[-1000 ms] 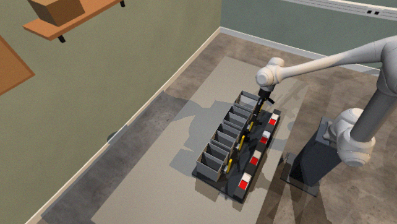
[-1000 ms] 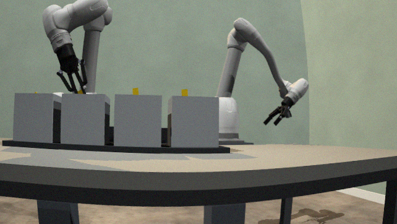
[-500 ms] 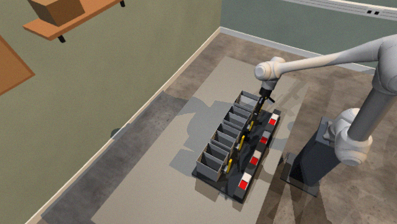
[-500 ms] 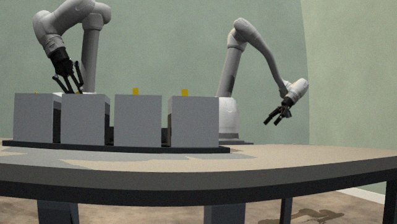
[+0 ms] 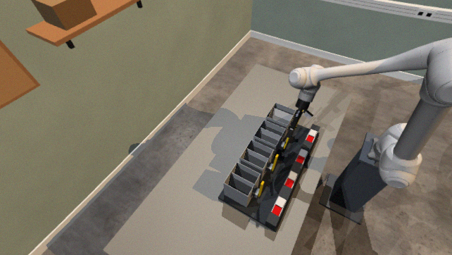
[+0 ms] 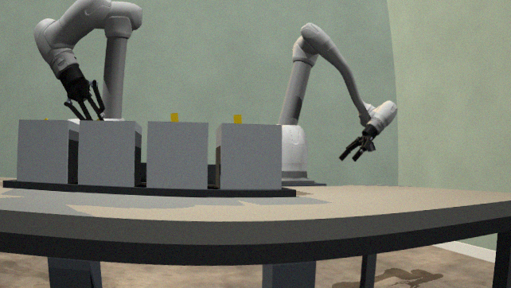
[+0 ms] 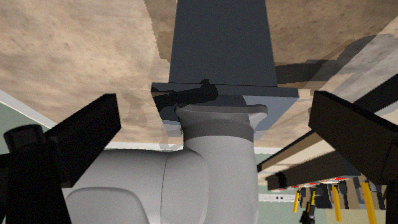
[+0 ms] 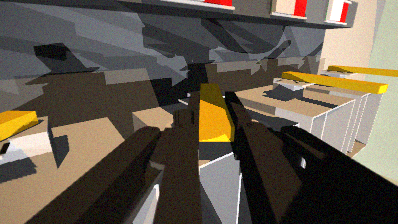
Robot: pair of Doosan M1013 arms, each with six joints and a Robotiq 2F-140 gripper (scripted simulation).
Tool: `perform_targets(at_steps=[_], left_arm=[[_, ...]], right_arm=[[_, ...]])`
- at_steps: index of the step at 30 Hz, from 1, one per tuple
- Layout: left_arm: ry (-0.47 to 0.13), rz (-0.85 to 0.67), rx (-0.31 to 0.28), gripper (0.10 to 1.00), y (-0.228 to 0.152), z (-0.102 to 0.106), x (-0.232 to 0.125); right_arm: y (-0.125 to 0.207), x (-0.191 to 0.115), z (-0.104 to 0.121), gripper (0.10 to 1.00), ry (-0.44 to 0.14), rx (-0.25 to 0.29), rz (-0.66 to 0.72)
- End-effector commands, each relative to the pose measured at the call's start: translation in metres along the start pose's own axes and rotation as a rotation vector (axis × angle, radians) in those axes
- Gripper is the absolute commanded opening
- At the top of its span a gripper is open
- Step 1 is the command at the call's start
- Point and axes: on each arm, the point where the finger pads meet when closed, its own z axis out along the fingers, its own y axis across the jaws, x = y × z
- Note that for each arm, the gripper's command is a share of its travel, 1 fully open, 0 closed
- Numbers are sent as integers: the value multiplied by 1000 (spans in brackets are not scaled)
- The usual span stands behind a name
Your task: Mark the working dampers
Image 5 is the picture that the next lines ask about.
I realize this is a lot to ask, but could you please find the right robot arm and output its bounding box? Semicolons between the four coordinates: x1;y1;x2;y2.
289;38;452;188

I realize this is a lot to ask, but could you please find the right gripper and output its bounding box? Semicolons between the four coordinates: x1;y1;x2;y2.
287;99;310;138

